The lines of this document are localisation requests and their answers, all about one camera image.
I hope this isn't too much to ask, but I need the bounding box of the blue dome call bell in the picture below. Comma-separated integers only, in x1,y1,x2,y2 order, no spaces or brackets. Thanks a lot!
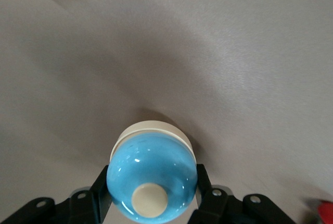
106,119,198,222

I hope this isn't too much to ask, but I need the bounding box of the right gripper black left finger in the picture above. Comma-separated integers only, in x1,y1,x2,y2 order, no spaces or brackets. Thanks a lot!
53,165,113,224

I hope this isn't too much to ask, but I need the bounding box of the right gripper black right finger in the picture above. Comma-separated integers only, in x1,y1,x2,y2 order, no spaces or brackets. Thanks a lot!
188,164,245,224

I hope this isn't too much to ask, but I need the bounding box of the red emergency stop button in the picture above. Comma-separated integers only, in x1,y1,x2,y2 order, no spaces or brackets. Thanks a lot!
317,199,333,224

